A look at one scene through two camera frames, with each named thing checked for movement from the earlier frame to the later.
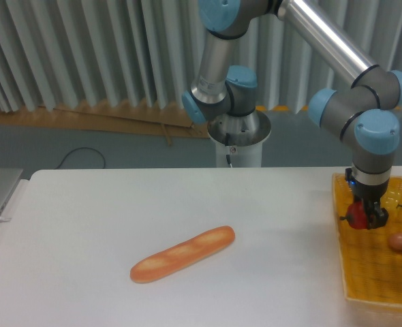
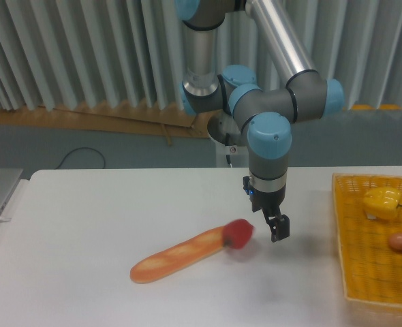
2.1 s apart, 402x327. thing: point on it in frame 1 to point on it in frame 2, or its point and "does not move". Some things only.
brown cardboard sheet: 173,122 does not move
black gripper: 368,193 to 269,203
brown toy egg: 400,242 does not move
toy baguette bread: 155,266 does not move
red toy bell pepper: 356,215 to 238,233
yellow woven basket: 371,270 does not move
